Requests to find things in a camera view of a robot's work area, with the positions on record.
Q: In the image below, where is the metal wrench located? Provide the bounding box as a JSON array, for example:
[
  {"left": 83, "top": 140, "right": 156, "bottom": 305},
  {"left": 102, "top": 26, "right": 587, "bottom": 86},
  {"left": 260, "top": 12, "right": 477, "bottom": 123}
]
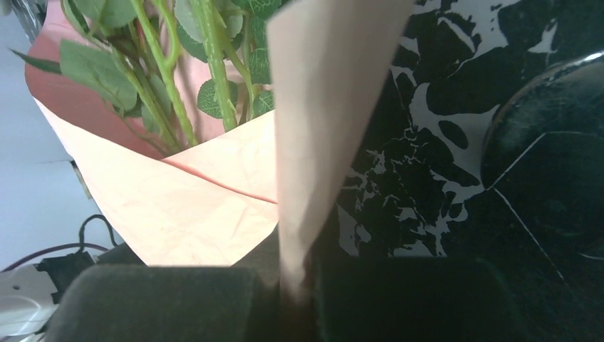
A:
[{"left": 481, "top": 51, "right": 603, "bottom": 261}]

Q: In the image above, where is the pink wrapping paper sheet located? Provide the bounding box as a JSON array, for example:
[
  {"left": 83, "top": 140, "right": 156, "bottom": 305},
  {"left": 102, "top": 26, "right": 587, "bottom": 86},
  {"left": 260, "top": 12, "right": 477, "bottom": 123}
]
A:
[{"left": 25, "top": 1, "right": 277, "bottom": 266}]

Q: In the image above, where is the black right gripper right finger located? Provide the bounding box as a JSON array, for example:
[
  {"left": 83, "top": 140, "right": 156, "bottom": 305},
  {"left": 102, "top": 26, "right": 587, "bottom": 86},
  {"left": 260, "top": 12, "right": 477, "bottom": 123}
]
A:
[{"left": 312, "top": 239, "right": 529, "bottom": 341}]

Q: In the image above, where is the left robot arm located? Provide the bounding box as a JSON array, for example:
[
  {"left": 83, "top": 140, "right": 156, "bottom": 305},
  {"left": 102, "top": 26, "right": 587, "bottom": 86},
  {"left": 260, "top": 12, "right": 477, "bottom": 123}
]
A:
[{"left": 1, "top": 264, "right": 58, "bottom": 341}]

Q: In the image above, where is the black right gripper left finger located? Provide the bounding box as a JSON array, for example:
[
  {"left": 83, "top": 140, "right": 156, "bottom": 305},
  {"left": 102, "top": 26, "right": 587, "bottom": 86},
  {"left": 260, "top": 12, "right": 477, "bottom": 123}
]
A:
[{"left": 46, "top": 233, "right": 278, "bottom": 341}]

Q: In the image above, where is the fake cream rose stem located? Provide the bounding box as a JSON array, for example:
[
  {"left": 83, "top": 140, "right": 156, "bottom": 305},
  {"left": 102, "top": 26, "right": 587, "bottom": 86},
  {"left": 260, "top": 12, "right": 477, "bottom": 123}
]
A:
[{"left": 174, "top": 0, "right": 285, "bottom": 131}]

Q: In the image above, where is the fake white rose stem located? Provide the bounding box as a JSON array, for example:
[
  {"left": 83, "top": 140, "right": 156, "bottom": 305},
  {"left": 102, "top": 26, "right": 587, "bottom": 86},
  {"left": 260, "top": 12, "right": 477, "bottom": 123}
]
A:
[{"left": 14, "top": 1, "right": 198, "bottom": 156}]

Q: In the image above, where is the beige printed ribbon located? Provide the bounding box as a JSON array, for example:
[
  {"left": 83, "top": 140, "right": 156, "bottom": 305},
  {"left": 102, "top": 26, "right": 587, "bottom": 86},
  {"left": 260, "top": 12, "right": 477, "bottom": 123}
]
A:
[{"left": 267, "top": 0, "right": 413, "bottom": 305}]

